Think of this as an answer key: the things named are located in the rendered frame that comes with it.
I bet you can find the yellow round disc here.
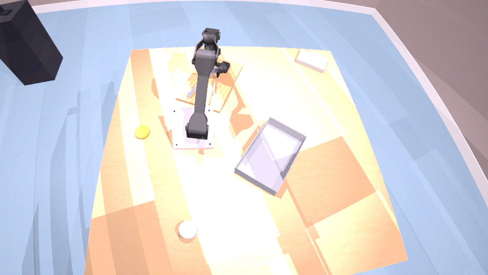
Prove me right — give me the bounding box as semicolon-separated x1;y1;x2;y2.
135;125;150;140

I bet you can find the light wooden board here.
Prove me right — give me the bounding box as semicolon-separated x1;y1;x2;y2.
175;58;243;113

